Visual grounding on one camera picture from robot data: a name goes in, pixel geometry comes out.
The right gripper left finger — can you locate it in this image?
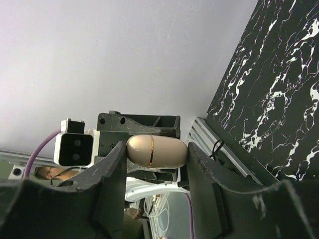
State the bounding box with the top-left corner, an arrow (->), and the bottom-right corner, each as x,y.
0,142 -> 127,239

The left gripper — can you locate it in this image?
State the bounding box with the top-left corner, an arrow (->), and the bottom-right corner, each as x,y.
96,111 -> 180,184

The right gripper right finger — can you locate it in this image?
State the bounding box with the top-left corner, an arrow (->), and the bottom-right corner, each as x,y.
187,143 -> 319,239

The beige earbud charging case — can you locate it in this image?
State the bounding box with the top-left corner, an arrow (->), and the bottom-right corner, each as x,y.
126,134 -> 188,169

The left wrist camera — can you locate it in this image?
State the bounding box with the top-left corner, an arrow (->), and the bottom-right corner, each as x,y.
53,119 -> 100,168

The aluminium rail frame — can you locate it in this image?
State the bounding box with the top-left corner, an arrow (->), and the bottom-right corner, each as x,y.
186,117 -> 280,187

